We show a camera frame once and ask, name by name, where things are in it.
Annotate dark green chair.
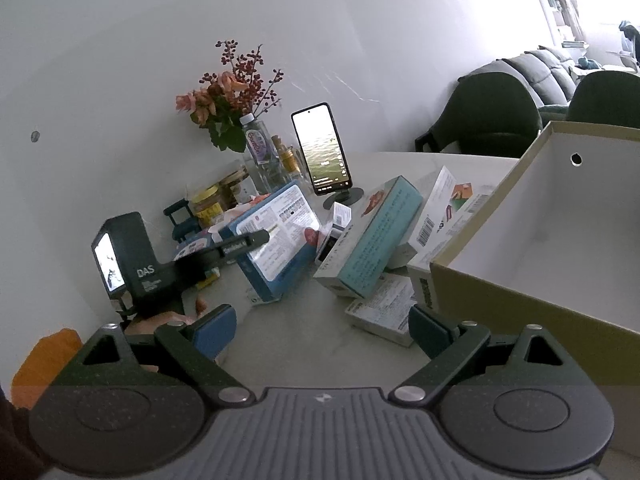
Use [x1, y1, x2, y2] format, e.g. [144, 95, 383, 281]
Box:
[415, 71, 543, 157]
[565, 70, 640, 128]

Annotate beige cardboard box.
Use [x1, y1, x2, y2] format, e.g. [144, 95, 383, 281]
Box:
[429, 121, 640, 367]

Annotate round black phone stand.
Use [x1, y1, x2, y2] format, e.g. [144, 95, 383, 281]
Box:
[322, 187, 365, 207]

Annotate tall white shelf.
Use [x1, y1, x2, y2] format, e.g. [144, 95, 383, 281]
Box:
[530, 0, 586, 48]

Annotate white office chair with clothes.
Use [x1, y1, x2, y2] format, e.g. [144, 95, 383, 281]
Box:
[607, 20, 640, 68]

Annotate brown food jar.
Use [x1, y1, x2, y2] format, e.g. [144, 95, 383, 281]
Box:
[220, 170, 251, 209]

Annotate white strawberry medicine box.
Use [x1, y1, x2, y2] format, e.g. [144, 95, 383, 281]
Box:
[386, 166, 457, 271]

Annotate grey sofa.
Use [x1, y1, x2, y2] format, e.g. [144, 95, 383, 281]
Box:
[460, 46, 583, 111]

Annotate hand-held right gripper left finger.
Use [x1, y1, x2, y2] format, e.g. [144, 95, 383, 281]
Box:
[80, 305, 253, 406]

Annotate person's left hand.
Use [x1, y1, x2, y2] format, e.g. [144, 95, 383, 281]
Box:
[125, 311, 196, 348]

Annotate black smartphone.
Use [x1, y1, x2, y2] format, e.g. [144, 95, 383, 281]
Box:
[291, 102, 354, 197]

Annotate white black text medicine box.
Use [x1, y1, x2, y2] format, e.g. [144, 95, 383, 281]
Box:
[406, 185, 506, 314]

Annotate dark blue white box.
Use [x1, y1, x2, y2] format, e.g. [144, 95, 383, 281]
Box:
[314, 202, 352, 266]

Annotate yellow-lidded jar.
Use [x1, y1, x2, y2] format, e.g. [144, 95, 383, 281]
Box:
[190, 185, 227, 227]

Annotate small gold-capped bottle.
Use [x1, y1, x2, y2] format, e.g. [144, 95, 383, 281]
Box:
[277, 142, 301, 176]

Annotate clear plastic water bottle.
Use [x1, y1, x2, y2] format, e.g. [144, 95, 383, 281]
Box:
[240, 114, 274, 166]

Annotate teal red bear medicine box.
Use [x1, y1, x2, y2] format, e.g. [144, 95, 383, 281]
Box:
[313, 176, 423, 300]

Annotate blue cartoon bear box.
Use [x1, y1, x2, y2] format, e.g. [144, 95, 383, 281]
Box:
[220, 181, 322, 304]

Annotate orange cloth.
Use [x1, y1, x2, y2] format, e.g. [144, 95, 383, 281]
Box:
[11, 328, 83, 409]

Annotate orange white tissue pack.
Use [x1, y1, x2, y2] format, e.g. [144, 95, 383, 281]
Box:
[209, 191, 273, 235]

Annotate white marble desktop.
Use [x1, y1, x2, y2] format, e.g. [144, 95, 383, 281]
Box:
[185, 151, 521, 396]

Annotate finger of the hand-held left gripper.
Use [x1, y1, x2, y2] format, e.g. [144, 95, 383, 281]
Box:
[200, 230, 271, 271]

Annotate red orange flower bouquet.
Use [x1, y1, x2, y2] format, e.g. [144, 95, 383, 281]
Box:
[175, 39, 284, 153]

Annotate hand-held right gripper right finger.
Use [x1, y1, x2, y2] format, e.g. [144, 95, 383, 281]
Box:
[389, 305, 566, 406]

